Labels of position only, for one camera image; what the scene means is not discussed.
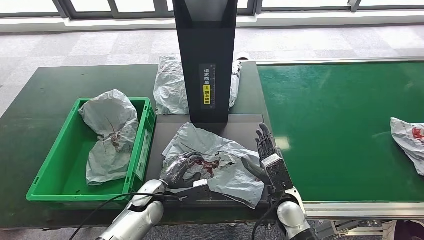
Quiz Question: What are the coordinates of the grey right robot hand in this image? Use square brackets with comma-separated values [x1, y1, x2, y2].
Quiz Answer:
[240, 122, 281, 186]

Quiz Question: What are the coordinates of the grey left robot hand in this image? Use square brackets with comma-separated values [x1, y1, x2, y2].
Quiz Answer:
[163, 151, 208, 190]

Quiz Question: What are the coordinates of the grey parcel with red print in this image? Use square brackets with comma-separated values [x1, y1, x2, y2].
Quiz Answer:
[159, 122, 266, 210]
[390, 116, 424, 177]

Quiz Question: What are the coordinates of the green conveyor belt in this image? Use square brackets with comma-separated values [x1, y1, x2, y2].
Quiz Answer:
[257, 61, 424, 203]

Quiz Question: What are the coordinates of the grey crumpled plastic parcel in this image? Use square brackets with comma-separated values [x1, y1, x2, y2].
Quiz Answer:
[152, 54, 243, 116]
[78, 89, 140, 186]

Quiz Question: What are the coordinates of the black inbound scanner machine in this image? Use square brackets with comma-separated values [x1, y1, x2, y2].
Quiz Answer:
[145, 0, 276, 210]

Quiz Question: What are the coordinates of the green plastic delivery crate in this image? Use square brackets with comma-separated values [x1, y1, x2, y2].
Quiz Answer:
[26, 96, 157, 203]

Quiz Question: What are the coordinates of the black yellow instruction sticker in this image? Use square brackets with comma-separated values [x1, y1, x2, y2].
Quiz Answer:
[199, 63, 217, 110]

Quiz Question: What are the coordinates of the white window sill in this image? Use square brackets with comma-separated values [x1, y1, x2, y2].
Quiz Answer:
[0, 8, 424, 34]

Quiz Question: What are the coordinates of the dark green table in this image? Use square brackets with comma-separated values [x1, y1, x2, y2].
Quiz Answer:
[0, 62, 279, 229]

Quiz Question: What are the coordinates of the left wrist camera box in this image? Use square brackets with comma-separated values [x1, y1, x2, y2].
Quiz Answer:
[177, 178, 213, 203]

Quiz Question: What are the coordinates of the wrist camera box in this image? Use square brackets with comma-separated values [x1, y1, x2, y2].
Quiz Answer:
[260, 153, 295, 195]
[177, 178, 213, 203]

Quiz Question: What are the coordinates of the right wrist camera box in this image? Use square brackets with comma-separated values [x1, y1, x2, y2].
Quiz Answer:
[260, 153, 295, 195]

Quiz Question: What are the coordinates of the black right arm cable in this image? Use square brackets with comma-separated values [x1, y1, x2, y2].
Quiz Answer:
[251, 195, 282, 240]

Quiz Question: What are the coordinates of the dark window frame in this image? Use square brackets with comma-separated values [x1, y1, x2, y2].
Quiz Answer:
[0, 0, 424, 19]

